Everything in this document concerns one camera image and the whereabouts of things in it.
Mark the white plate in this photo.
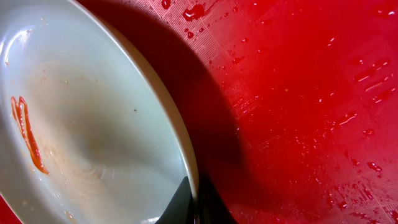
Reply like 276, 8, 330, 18
1, 1, 198, 223

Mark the red plastic tray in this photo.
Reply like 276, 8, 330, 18
0, 0, 398, 224

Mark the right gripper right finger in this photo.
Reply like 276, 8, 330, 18
198, 179, 237, 224

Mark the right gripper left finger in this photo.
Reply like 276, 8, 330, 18
155, 177, 195, 224

